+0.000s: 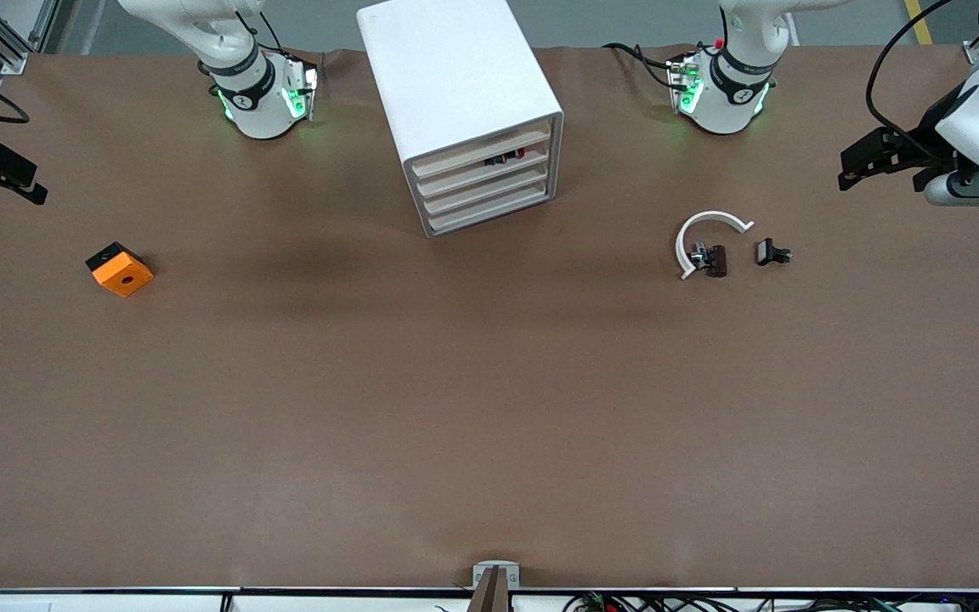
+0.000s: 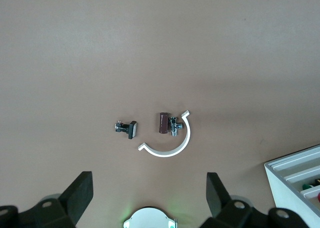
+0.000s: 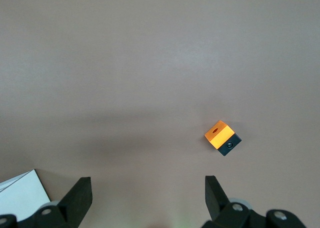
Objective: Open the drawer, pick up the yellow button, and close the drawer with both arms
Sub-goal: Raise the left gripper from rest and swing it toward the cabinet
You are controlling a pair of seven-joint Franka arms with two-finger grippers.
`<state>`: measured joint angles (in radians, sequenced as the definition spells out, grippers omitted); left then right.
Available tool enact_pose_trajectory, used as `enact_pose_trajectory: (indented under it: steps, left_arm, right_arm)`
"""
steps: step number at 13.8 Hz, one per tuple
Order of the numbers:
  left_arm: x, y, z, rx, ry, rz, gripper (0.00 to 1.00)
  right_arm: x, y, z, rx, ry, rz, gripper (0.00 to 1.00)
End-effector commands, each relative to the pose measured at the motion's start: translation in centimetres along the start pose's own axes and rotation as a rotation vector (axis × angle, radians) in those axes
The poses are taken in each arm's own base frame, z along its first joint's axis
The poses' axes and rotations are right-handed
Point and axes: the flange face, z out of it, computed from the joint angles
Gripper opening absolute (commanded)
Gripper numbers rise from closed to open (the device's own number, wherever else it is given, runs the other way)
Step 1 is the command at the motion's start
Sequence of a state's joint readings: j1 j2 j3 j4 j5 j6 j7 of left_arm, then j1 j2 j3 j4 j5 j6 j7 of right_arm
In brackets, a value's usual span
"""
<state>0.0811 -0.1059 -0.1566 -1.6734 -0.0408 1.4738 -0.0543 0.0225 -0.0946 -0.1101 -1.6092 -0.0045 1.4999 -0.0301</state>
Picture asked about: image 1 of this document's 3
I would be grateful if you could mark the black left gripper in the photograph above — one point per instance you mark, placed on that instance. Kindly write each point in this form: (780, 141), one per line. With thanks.
(923, 134)

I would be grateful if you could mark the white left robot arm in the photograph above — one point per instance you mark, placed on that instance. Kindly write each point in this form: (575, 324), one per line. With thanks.
(732, 102)

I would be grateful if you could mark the red mushroom push button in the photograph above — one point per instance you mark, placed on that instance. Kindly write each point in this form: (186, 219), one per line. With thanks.
(502, 158)

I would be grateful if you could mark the small black plastic part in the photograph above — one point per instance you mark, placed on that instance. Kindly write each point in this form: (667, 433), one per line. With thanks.
(766, 252)

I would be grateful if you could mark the orange and black box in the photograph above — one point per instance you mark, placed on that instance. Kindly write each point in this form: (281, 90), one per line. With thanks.
(126, 276)

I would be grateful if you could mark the dark brown contact block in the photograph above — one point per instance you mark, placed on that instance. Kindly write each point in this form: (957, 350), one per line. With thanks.
(716, 260)

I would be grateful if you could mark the brown table cover sheet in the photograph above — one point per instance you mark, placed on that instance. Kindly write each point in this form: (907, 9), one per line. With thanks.
(489, 408)

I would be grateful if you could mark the brown tapered strip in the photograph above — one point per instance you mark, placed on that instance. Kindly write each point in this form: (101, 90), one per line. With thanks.
(489, 595)

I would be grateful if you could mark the grey metal bracket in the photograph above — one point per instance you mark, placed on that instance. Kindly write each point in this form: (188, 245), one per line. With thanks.
(496, 568)

